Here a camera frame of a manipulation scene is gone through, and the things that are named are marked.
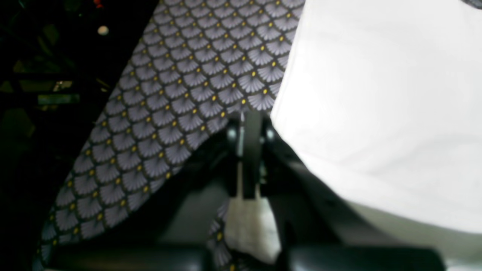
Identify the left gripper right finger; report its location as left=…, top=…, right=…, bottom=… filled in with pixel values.
left=261, top=125, right=445, bottom=271

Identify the white printed T-shirt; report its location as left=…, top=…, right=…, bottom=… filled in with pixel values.
left=224, top=0, right=482, bottom=264

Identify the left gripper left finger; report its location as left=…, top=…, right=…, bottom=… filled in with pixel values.
left=47, top=128, right=239, bottom=271

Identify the purple fan-patterned tablecloth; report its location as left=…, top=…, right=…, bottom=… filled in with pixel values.
left=32, top=0, right=305, bottom=271

